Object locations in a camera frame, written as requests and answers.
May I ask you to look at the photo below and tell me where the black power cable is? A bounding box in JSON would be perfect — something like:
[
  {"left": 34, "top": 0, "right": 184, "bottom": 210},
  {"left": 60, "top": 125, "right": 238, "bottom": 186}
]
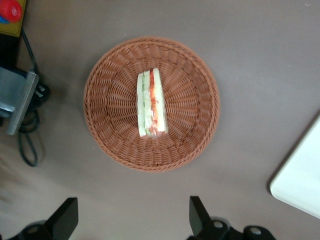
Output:
[{"left": 17, "top": 27, "right": 52, "bottom": 168}]

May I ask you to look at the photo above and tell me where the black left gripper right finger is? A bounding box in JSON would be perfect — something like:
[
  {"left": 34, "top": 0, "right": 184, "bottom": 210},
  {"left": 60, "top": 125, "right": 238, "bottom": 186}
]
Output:
[{"left": 187, "top": 196, "right": 242, "bottom": 240}]

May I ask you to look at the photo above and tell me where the red emergency stop button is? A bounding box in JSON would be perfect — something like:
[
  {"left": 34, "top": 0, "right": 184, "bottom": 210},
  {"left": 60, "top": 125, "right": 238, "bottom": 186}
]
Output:
[{"left": 0, "top": 0, "right": 24, "bottom": 25}]

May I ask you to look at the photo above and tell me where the round brown wicker basket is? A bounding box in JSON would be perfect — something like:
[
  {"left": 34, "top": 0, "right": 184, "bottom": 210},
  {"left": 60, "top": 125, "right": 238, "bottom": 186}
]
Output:
[{"left": 83, "top": 36, "right": 221, "bottom": 173}]

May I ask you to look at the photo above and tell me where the cream plastic serving tray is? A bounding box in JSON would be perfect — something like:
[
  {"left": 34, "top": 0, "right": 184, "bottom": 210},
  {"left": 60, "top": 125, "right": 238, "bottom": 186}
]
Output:
[{"left": 269, "top": 114, "right": 320, "bottom": 220}]

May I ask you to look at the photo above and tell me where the black power plug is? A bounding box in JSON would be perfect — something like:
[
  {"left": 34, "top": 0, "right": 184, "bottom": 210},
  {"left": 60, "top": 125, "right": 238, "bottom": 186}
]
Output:
[{"left": 32, "top": 83, "right": 52, "bottom": 108}]

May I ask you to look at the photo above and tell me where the grey metal bracket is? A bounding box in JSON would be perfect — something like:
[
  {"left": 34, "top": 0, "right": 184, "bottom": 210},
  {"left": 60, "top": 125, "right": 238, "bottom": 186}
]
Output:
[{"left": 0, "top": 66, "right": 40, "bottom": 136}]

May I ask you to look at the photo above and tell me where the plastic-wrapped triangle sandwich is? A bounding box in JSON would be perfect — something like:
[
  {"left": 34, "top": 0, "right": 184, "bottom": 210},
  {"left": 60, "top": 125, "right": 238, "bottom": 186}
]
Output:
[{"left": 136, "top": 67, "right": 169, "bottom": 140}]

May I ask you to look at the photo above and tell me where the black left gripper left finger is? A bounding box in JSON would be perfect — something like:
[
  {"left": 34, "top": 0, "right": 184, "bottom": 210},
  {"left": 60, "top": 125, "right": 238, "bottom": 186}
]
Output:
[{"left": 17, "top": 197, "right": 79, "bottom": 240}]

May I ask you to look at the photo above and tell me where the yellow control panel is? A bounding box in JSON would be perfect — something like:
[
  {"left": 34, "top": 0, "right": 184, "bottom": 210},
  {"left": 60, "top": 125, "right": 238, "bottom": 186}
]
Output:
[{"left": 0, "top": 0, "right": 28, "bottom": 38}]

